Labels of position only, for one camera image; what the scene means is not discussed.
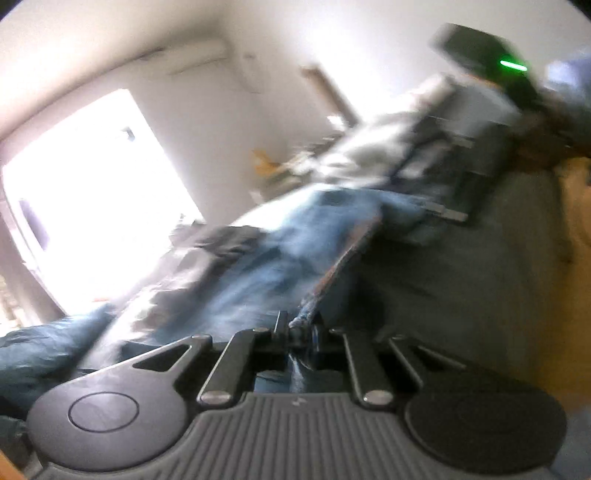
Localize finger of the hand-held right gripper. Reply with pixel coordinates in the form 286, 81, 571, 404
392, 115, 506, 224

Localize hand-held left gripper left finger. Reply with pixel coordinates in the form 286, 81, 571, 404
131, 311, 289, 409

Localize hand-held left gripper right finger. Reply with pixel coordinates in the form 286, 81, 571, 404
309, 318, 467, 409

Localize blue jeans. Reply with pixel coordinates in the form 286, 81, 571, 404
194, 187, 444, 393

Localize white fluffy garment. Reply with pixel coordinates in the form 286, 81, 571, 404
318, 76, 462, 188

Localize dark grey garment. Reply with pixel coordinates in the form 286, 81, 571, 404
131, 222, 262, 344

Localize yellow object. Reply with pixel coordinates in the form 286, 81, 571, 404
252, 148, 283, 180

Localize bright window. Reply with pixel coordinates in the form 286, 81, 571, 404
2, 90, 204, 319

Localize white air conditioner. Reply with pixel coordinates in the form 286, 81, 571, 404
139, 39, 230, 75

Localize wooden wall rack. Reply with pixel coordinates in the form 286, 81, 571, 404
300, 65, 362, 127

